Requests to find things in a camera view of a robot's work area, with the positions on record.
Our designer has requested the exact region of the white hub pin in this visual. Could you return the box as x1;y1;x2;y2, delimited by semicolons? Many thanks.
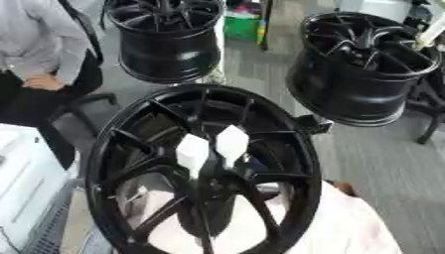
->
174;133;213;180

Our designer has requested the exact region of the black wheel rim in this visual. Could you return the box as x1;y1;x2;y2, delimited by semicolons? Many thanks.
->
285;11;444;128
102;0;226;85

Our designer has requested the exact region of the black spoked wheel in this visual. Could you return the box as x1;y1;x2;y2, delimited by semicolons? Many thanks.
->
83;83;324;254

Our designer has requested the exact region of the green bin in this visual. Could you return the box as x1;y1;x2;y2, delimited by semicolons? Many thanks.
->
222;14;264;43

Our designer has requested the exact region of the white cloth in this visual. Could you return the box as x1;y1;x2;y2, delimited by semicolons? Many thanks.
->
118;180;405;254

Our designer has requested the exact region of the person's hand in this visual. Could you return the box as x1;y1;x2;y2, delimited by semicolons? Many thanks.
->
21;73;67;92

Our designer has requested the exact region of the person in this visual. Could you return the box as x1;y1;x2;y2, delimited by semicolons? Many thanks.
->
0;0;106;129

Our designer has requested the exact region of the white box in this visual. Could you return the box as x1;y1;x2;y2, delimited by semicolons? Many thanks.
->
0;122;80;254

